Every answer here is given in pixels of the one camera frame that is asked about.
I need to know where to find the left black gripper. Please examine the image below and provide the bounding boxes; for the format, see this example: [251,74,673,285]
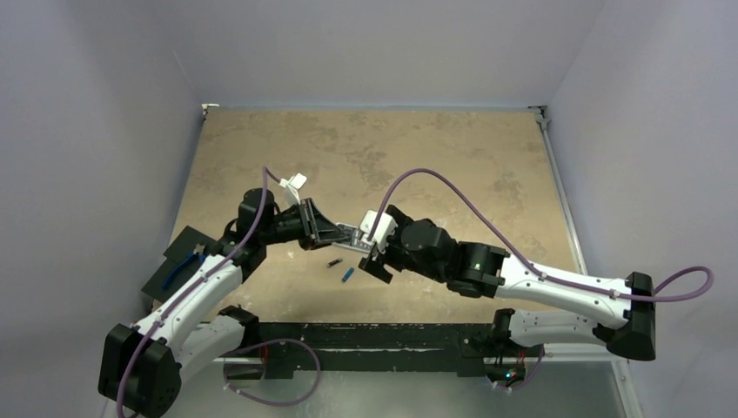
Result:
[259,198,348,250]

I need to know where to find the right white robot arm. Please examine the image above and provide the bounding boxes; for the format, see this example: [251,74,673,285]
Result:
[354,206,656,361]

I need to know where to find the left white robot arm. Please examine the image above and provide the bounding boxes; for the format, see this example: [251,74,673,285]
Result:
[98,186,351,417]

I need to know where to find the blue battery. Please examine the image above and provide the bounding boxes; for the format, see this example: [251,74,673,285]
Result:
[341,267,355,283]

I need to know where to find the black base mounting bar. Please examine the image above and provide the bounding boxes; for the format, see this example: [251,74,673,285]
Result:
[219,307,543,384]

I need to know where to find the black box with blue tool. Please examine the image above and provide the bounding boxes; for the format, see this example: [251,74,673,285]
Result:
[141,226,216,303]

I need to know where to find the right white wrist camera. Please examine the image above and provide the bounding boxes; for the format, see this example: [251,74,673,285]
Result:
[359,210,398,253]

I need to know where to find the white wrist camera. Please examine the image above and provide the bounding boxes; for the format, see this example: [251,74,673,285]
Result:
[279,172,308,206]
[359,210,398,253]

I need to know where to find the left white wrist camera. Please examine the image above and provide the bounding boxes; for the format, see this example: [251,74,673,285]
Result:
[279,172,308,206]

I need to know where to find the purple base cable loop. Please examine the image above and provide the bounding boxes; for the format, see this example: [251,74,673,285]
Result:
[222,339,322,408]

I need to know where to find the aluminium frame rail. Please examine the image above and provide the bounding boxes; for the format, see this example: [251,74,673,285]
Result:
[528,105,644,417]

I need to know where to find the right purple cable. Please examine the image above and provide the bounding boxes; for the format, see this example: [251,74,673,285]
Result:
[368,168,715,303]

